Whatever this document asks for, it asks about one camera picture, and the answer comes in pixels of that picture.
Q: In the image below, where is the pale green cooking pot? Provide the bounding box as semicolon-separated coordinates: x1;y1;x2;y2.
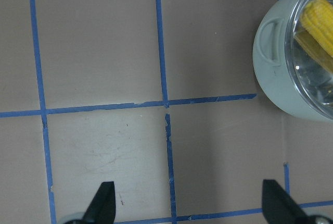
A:
252;0;332;121

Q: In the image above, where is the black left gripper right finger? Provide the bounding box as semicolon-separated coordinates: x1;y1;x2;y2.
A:
261;179;332;224

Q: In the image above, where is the yellow corn cob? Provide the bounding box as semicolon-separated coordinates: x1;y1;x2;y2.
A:
299;0;332;57

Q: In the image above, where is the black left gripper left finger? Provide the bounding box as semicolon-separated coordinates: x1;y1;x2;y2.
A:
58;181;116;224

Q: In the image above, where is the glass pot lid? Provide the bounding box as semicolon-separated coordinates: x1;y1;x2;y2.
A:
285;0;332;119

